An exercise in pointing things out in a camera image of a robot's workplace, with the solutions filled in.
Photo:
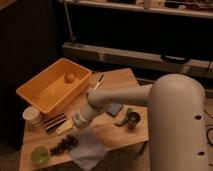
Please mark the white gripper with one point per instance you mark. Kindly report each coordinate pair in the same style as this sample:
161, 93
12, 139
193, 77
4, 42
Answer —
82, 119

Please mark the dark red grape bunch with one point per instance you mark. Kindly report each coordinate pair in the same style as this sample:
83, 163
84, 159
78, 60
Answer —
66, 144

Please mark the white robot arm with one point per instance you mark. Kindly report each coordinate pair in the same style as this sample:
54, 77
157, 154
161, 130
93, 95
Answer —
176, 123

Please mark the white paper cup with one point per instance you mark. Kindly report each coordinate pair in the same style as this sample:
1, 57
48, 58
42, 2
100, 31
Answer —
32, 116

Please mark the green plastic cup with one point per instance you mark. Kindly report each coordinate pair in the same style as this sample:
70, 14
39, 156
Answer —
40, 156

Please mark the small metal cup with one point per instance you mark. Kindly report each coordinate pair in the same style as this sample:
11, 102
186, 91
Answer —
133, 119

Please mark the black striped block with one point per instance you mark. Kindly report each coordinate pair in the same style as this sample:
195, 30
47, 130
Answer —
52, 123

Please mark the grey cloth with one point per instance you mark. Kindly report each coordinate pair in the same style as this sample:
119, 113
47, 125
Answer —
89, 152

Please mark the yellow plastic bin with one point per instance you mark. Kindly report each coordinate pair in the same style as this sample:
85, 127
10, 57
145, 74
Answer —
49, 93

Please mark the small orange fruit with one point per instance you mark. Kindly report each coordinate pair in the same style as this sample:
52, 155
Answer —
69, 78

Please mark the blue sponge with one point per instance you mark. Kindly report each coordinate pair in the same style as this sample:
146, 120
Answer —
114, 109

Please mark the green bean pod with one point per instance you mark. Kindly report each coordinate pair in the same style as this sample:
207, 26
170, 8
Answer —
124, 120

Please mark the metal stand pole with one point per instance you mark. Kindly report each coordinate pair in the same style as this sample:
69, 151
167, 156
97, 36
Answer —
72, 37

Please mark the upper wooden shelf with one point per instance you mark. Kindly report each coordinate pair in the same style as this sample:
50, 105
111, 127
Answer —
144, 8

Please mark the white handled brush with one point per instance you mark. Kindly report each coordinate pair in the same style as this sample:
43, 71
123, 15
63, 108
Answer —
98, 83

